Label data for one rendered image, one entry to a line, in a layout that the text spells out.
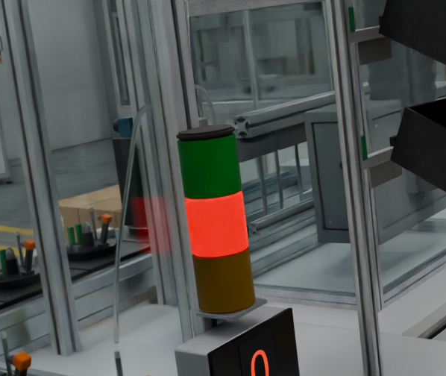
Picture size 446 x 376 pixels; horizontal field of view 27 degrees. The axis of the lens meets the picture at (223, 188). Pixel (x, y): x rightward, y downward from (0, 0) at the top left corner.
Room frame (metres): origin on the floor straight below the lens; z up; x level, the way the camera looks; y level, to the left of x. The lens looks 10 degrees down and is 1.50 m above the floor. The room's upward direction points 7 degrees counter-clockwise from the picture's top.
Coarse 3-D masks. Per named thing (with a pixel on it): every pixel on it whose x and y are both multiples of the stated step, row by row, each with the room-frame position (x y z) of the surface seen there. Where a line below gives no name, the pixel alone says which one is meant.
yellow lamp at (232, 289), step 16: (192, 256) 0.78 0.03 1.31; (224, 256) 0.77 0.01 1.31; (240, 256) 0.77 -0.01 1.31; (208, 272) 0.77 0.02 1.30; (224, 272) 0.76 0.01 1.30; (240, 272) 0.77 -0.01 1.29; (208, 288) 0.77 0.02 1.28; (224, 288) 0.76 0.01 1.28; (240, 288) 0.77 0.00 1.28; (208, 304) 0.77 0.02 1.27; (224, 304) 0.76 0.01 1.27; (240, 304) 0.77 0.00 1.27
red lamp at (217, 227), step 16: (240, 192) 0.78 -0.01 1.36; (192, 208) 0.77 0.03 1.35; (208, 208) 0.76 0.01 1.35; (224, 208) 0.77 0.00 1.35; (240, 208) 0.78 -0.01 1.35; (192, 224) 0.77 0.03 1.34; (208, 224) 0.76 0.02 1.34; (224, 224) 0.76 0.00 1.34; (240, 224) 0.77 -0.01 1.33; (192, 240) 0.78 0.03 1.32; (208, 240) 0.77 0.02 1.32; (224, 240) 0.76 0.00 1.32; (240, 240) 0.77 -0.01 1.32; (208, 256) 0.77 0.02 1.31
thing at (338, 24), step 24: (336, 0) 1.14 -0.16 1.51; (336, 24) 1.14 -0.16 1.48; (336, 48) 1.15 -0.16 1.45; (336, 72) 1.14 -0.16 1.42; (336, 96) 1.15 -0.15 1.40; (360, 144) 1.15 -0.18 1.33; (360, 168) 1.15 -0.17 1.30; (360, 192) 1.14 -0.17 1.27; (360, 216) 1.14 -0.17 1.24; (360, 240) 1.14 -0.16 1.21; (360, 264) 1.14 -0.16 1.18; (360, 288) 1.15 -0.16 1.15; (360, 312) 1.14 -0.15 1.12; (360, 336) 1.15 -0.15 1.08
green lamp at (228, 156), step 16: (192, 144) 0.77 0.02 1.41; (208, 144) 0.76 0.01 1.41; (224, 144) 0.77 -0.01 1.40; (192, 160) 0.77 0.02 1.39; (208, 160) 0.76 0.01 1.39; (224, 160) 0.77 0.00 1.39; (192, 176) 0.77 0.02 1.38; (208, 176) 0.76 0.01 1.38; (224, 176) 0.77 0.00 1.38; (192, 192) 0.77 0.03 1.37; (208, 192) 0.76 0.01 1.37; (224, 192) 0.77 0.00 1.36
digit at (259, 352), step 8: (256, 336) 0.77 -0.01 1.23; (264, 336) 0.78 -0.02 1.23; (240, 344) 0.76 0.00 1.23; (248, 344) 0.76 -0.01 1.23; (256, 344) 0.77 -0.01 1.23; (264, 344) 0.78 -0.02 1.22; (272, 344) 0.79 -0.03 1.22; (240, 352) 0.75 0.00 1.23; (248, 352) 0.76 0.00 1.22; (256, 352) 0.77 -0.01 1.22; (264, 352) 0.78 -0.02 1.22; (272, 352) 0.79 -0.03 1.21; (248, 360) 0.76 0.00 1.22; (256, 360) 0.77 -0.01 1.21; (264, 360) 0.78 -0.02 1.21; (272, 360) 0.79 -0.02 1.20; (248, 368) 0.76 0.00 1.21; (256, 368) 0.77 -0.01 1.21; (264, 368) 0.78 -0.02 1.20; (272, 368) 0.79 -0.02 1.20
